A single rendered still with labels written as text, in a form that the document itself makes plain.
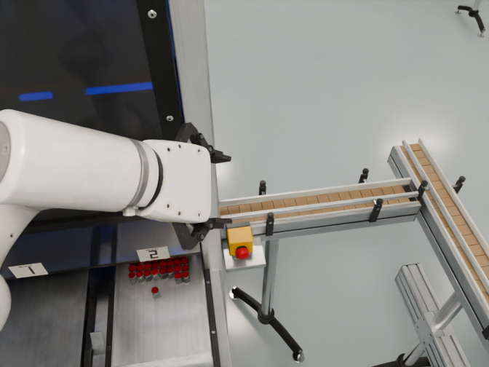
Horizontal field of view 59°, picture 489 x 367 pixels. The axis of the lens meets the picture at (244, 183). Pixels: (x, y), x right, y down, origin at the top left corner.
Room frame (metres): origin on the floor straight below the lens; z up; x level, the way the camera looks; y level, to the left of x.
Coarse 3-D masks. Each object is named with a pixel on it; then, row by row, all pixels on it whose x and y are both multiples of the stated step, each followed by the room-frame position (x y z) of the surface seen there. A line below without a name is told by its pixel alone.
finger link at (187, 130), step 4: (184, 124) 0.44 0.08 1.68; (188, 124) 0.44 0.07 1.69; (192, 124) 0.44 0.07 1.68; (180, 128) 0.44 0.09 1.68; (184, 128) 0.43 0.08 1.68; (188, 128) 0.43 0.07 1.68; (192, 128) 0.44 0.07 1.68; (180, 132) 0.43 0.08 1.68; (184, 132) 0.42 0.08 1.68; (188, 132) 0.43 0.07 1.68; (192, 132) 0.43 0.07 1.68; (196, 132) 0.44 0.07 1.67; (176, 136) 0.42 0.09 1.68; (180, 136) 0.42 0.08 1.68; (184, 136) 0.42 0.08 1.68; (188, 136) 0.42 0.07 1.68; (192, 136) 0.43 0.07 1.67; (176, 140) 0.41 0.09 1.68; (180, 140) 0.41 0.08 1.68; (184, 140) 0.42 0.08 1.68; (192, 140) 0.43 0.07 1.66; (196, 140) 0.43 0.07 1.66
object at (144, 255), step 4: (152, 248) 0.65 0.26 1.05; (156, 248) 0.65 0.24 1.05; (160, 248) 0.65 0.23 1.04; (164, 248) 0.65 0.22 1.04; (140, 252) 0.64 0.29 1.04; (144, 252) 0.65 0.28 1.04; (148, 252) 0.65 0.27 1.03; (152, 252) 0.65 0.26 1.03; (160, 252) 0.65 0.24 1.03; (164, 252) 0.65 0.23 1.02; (168, 252) 0.66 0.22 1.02; (140, 256) 0.64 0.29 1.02; (144, 256) 0.65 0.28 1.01; (148, 256) 0.65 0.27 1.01; (156, 256) 0.65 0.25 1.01; (160, 256) 0.65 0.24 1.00; (164, 256) 0.65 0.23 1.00; (168, 256) 0.66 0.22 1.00; (140, 260) 0.64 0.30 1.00; (144, 260) 0.64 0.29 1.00; (148, 260) 0.65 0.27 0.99
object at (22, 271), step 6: (30, 264) 0.60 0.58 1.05; (36, 264) 0.60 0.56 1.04; (12, 270) 0.59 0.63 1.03; (18, 270) 0.59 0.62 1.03; (24, 270) 0.60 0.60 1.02; (30, 270) 0.60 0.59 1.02; (36, 270) 0.60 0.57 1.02; (42, 270) 0.60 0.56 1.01; (18, 276) 0.59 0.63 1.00; (24, 276) 0.59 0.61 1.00; (30, 276) 0.60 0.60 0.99
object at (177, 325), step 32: (192, 256) 0.73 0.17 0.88; (128, 288) 0.61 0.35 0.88; (160, 288) 0.61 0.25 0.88; (192, 288) 0.61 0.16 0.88; (128, 320) 0.51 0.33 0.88; (160, 320) 0.51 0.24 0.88; (192, 320) 0.51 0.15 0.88; (128, 352) 0.42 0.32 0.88; (160, 352) 0.42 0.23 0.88; (192, 352) 0.42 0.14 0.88
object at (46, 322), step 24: (24, 288) 0.61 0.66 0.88; (48, 288) 0.61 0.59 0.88; (72, 288) 0.61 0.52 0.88; (24, 312) 0.54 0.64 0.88; (48, 312) 0.54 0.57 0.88; (72, 312) 0.54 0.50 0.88; (0, 336) 0.47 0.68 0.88; (24, 336) 0.47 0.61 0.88; (48, 336) 0.47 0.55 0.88; (72, 336) 0.47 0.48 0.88; (0, 360) 0.40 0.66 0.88; (24, 360) 0.40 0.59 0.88; (48, 360) 0.40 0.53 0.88; (72, 360) 0.40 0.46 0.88
